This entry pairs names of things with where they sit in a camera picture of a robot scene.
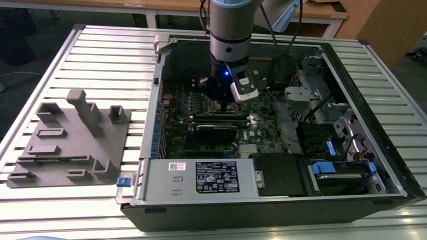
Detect CPU with silver top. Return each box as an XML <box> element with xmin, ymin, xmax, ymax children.
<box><xmin>215</xmin><ymin>99</ymin><xmax>236</xmax><ymax>112</ymax></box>

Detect metal socket cover frame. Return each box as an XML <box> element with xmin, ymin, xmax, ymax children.
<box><xmin>208</xmin><ymin>94</ymin><xmax>240</xmax><ymax>115</ymax></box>

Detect CPU socket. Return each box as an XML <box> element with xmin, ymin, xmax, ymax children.
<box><xmin>206</xmin><ymin>92</ymin><xmax>243</xmax><ymax>116</ymax></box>

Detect graphics card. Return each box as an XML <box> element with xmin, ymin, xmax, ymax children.
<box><xmin>194</xmin><ymin>123</ymin><xmax>240</xmax><ymax>143</ymax></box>

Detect green motherboard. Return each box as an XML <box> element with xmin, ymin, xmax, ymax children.
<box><xmin>162</xmin><ymin>81</ymin><xmax>291</xmax><ymax>160</ymax></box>

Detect grey case latch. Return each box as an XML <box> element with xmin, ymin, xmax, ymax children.
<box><xmin>152</xmin><ymin>34</ymin><xmax>172</xmax><ymax>55</ymax></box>

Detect silver finned heat sink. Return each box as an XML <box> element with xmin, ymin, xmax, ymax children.
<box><xmin>238</xmin><ymin>143</ymin><xmax>262</xmax><ymax>154</ymax></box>

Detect silver power supply unit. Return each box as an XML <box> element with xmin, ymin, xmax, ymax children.
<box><xmin>141</xmin><ymin>158</ymin><xmax>260</xmax><ymax>201</ymax></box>

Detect grey parts rack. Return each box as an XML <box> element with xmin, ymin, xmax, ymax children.
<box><xmin>5</xmin><ymin>88</ymin><xmax>133</xmax><ymax>189</ymax></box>

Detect hard disk in blue carrier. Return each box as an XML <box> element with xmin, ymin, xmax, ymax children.
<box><xmin>308</xmin><ymin>159</ymin><xmax>380</xmax><ymax>197</ymax></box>

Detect wooden cabinet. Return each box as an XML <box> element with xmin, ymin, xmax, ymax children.
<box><xmin>336</xmin><ymin>0</ymin><xmax>427</xmax><ymax>69</ymax></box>

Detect black PC case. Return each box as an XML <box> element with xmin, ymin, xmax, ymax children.
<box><xmin>113</xmin><ymin>34</ymin><xmax>427</xmax><ymax>233</ymax></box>

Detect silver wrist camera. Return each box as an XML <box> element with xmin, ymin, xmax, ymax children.
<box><xmin>228</xmin><ymin>65</ymin><xmax>260</xmax><ymax>103</ymax></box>

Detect wooden desk white frame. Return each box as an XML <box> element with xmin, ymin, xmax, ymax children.
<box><xmin>0</xmin><ymin>0</ymin><xmax>151</xmax><ymax>29</ymax></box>
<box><xmin>145</xmin><ymin>0</ymin><xmax>351</xmax><ymax>39</ymax></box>

